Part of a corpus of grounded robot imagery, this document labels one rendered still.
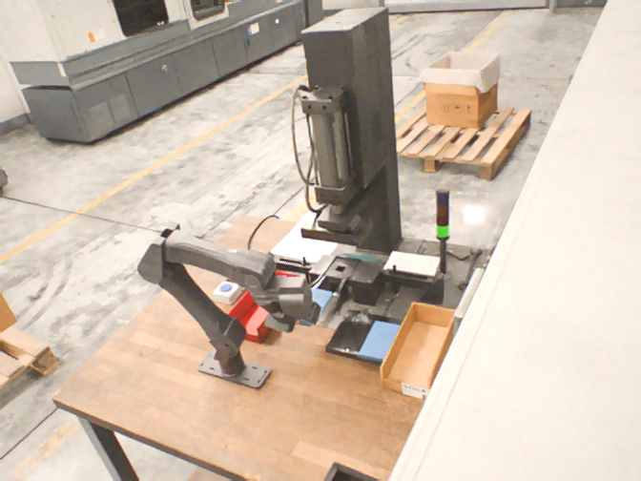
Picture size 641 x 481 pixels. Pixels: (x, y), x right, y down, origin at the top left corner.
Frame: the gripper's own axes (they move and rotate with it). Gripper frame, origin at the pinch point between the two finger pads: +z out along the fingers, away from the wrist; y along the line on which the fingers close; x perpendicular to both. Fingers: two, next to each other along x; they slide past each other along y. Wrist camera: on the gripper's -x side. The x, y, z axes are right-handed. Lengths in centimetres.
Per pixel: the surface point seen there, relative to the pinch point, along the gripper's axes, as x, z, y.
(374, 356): -19.9, 8.7, -2.4
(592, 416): -61, -93, -21
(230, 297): 30.7, 14.1, 5.4
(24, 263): 295, 138, 23
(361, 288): -8.4, 16.3, 17.0
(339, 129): -4.9, -21.7, 44.2
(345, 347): -11.6, 9.5, -1.9
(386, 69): -8, -13, 72
